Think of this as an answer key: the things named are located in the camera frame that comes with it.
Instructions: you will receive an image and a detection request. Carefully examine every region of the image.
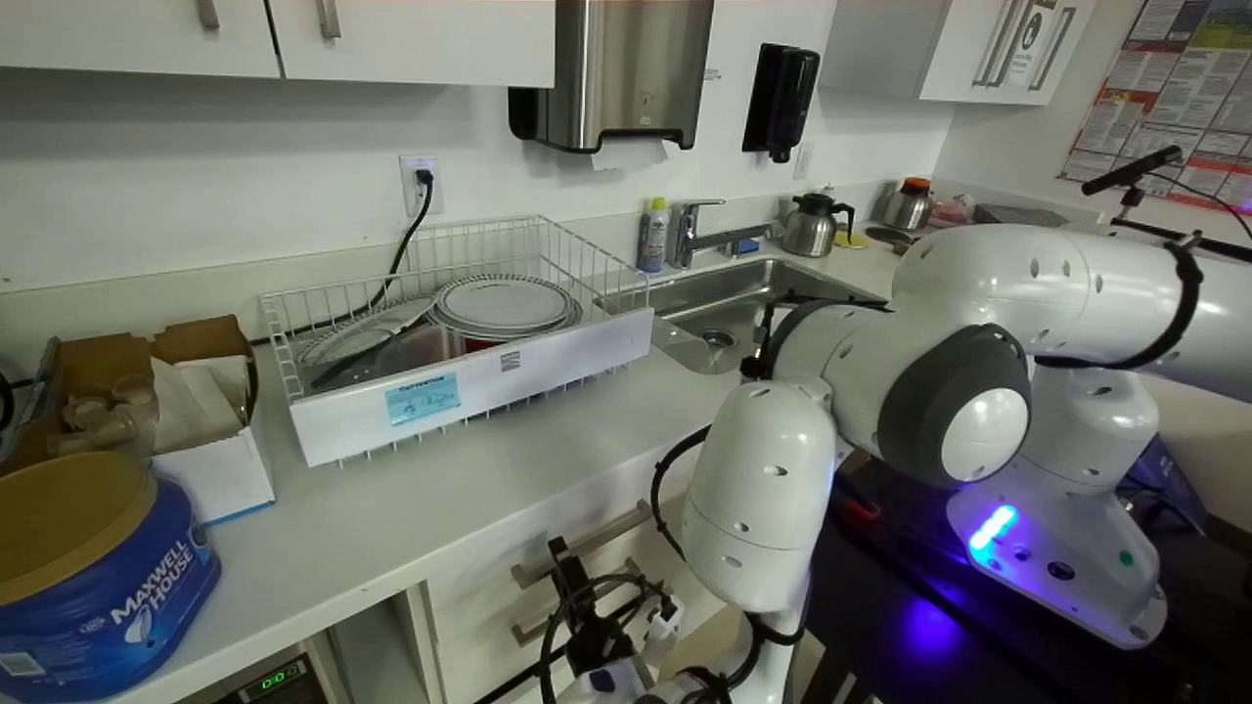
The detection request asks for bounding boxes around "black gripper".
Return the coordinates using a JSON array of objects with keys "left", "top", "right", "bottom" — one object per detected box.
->
[{"left": 545, "top": 532, "right": 682, "bottom": 671}]

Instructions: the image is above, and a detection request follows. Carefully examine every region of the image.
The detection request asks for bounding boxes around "white drawer with wooden interior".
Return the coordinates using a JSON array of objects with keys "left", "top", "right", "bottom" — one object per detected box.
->
[{"left": 422, "top": 447, "right": 718, "bottom": 631}]

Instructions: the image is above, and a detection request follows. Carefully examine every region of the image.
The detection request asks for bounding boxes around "stainless steel sink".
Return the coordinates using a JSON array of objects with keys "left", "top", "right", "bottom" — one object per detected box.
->
[{"left": 596, "top": 252, "right": 892, "bottom": 379}]

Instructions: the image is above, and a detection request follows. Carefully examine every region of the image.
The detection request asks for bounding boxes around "clear glass dish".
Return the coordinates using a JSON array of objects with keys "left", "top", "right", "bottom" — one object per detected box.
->
[{"left": 300, "top": 310, "right": 444, "bottom": 390}]

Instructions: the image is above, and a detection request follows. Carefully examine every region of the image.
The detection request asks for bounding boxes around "black appliance green display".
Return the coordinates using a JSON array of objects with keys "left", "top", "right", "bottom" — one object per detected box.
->
[{"left": 192, "top": 648, "right": 324, "bottom": 704}]

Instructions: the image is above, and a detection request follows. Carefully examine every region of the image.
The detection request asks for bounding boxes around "soap bottle with yellow cap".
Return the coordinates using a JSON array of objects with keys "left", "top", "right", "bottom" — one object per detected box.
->
[{"left": 634, "top": 190, "right": 672, "bottom": 278}]

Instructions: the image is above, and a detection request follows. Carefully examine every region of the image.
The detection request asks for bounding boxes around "chrome faucet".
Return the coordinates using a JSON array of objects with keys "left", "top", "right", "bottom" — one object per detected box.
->
[{"left": 661, "top": 194, "right": 774, "bottom": 275}]

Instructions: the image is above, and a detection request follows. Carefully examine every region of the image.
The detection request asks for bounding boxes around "black robot table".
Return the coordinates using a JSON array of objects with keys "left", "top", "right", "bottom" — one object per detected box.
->
[{"left": 808, "top": 447, "right": 1252, "bottom": 704}]

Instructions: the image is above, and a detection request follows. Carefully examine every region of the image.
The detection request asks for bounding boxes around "white flat box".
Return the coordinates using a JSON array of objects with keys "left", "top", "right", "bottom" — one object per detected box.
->
[{"left": 149, "top": 426, "right": 281, "bottom": 528}]

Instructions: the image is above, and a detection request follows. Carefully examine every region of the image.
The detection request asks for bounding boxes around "blue Maxwell House coffee can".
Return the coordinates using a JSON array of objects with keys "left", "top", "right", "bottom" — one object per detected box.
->
[{"left": 0, "top": 447, "right": 225, "bottom": 704}]

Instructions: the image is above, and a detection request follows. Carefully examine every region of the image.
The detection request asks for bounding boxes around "steel jar red lid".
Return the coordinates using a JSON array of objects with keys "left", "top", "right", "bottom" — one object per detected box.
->
[{"left": 870, "top": 172, "right": 934, "bottom": 245}]

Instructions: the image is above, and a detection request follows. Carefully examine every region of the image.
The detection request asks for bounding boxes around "steel paper towel dispenser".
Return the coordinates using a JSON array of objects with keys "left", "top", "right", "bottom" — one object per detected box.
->
[{"left": 506, "top": 0, "right": 721, "bottom": 155}]

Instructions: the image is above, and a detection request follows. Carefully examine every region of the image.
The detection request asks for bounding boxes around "brown cardboard box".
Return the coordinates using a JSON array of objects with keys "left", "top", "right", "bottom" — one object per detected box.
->
[{"left": 4, "top": 313, "right": 257, "bottom": 478}]

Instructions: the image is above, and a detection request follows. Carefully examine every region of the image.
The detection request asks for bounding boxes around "white upper cabinet door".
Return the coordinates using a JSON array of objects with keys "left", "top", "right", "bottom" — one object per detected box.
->
[
  {"left": 0, "top": 0, "right": 285, "bottom": 82},
  {"left": 268, "top": 0, "right": 558, "bottom": 90}
]

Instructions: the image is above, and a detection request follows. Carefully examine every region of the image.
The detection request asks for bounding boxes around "white sign black figure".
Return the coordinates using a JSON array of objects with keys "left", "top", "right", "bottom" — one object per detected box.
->
[{"left": 917, "top": 0, "right": 1105, "bottom": 111}]

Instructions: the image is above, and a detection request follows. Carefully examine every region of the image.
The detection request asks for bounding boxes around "white shallow drawer bar handle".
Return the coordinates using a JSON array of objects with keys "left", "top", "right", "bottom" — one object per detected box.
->
[{"left": 435, "top": 561, "right": 682, "bottom": 690}]

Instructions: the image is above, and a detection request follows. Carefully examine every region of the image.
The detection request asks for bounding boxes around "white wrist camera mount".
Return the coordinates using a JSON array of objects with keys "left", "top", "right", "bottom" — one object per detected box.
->
[{"left": 583, "top": 652, "right": 661, "bottom": 704}]

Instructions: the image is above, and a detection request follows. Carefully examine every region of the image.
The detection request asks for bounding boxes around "white wire dish rack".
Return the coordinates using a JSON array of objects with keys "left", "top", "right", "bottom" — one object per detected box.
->
[{"left": 249, "top": 213, "right": 656, "bottom": 473}]

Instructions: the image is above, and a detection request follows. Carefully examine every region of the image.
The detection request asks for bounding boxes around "white wall outlet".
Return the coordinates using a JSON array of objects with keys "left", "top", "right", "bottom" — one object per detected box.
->
[{"left": 395, "top": 153, "right": 446, "bottom": 218}]

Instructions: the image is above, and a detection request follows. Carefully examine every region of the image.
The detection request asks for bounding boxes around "black power cable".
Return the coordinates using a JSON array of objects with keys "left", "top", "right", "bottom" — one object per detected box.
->
[{"left": 248, "top": 169, "right": 437, "bottom": 351}]

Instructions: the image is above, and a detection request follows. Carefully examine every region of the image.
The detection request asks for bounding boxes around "steel kettle black handle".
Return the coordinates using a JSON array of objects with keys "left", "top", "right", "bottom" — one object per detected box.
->
[{"left": 774, "top": 186, "right": 858, "bottom": 261}]

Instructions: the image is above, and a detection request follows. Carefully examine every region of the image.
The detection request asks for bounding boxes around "black wall soap dispenser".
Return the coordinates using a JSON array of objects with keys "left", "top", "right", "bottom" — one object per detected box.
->
[{"left": 740, "top": 40, "right": 823, "bottom": 166}]

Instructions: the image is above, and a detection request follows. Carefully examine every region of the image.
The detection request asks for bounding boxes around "black camera stand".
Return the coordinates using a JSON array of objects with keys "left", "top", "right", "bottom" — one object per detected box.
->
[{"left": 1078, "top": 141, "right": 1252, "bottom": 265}]

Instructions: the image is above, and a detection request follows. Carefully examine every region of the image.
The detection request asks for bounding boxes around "red and white wall poster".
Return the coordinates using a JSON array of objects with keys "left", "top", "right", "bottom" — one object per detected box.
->
[{"left": 1058, "top": 0, "right": 1252, "bottom": 213}]

